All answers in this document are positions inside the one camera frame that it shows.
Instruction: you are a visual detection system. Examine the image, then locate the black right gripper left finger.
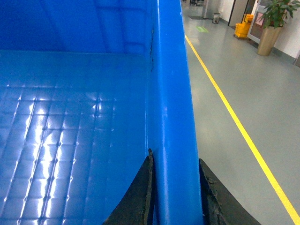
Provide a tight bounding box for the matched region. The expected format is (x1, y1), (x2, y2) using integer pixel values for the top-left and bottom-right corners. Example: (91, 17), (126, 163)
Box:
(103, 149), (154, 225)

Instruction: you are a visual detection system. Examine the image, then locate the grey trash can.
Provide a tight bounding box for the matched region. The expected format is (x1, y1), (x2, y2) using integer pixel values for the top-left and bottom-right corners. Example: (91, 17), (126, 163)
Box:
(212, 13), (221, 24)

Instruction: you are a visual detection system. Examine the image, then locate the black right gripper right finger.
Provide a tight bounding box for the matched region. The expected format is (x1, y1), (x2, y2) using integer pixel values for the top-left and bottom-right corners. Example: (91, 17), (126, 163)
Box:
(199, 159), (259, 225)

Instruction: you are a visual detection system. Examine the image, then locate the large blue plastic crate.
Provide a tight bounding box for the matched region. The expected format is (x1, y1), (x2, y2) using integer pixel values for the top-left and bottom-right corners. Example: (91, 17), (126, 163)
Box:
(0, 0), (204, 225)

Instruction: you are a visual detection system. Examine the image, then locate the gold planter with plant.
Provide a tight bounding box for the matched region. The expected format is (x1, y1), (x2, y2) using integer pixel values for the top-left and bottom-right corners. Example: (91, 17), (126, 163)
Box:
(257, 0), (300, 56)

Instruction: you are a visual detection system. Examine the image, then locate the yellow mop bucket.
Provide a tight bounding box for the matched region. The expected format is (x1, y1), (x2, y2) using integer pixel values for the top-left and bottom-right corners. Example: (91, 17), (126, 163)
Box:
(233, 14), (254, 39)

